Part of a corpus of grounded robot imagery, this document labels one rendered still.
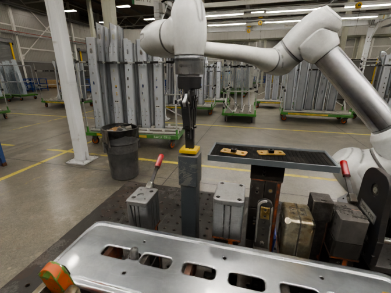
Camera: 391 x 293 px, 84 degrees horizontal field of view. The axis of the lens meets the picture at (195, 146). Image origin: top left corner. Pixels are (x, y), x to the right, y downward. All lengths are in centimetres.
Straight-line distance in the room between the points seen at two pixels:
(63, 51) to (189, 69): 322
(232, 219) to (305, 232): 17
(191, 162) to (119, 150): 229
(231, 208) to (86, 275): 35
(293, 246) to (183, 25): 63
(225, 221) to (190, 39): 50
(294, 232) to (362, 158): 63
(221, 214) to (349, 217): 31
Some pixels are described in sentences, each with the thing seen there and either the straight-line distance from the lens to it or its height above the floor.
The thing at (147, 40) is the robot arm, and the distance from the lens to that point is 80.
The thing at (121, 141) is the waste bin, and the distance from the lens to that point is 291.
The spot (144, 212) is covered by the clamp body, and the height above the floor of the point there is 103.
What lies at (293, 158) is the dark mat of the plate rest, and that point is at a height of 116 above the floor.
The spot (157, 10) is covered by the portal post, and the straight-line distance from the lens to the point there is 691.
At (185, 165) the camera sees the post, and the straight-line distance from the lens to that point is 75.
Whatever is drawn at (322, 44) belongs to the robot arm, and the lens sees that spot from 106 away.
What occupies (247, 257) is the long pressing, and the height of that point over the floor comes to 100.
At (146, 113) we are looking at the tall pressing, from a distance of 463.
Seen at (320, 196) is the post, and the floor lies 110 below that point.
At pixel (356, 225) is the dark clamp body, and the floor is 107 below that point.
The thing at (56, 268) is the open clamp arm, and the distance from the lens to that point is 47.
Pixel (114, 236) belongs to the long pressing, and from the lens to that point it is 65.
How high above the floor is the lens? 141
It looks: 19 degrees down
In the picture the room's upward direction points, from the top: straight up
